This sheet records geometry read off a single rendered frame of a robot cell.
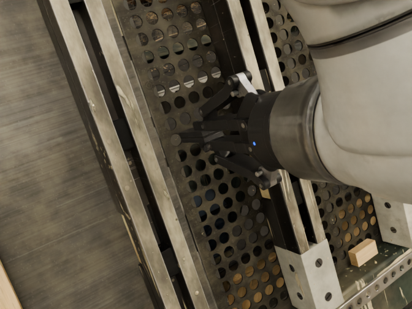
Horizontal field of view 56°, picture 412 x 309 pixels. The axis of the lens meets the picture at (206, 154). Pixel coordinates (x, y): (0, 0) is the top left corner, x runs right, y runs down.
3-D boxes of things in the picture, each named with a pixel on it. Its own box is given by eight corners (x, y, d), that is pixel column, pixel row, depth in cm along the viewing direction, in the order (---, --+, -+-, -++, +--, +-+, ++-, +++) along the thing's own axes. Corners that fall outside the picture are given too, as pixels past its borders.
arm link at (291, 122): (381, 53, 31) (325, 66, 36) (297, 85, 27) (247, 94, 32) (405, 160, 32) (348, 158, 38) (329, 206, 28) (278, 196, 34)
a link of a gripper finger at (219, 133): (222, 129, 50) (224, 135, 50) (197, 130, 56) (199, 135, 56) (202, 137, 49) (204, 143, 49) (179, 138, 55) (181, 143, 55)
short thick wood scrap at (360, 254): (350, 264, 79) (358, 267, 77) (347, 251, 78) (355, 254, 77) (370, 251, 81) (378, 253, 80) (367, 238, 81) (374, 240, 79)
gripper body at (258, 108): (344, 158, 37) (281, 156, 45) (322, 71, 35) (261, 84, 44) (286, 189, 34) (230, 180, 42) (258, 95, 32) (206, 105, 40)
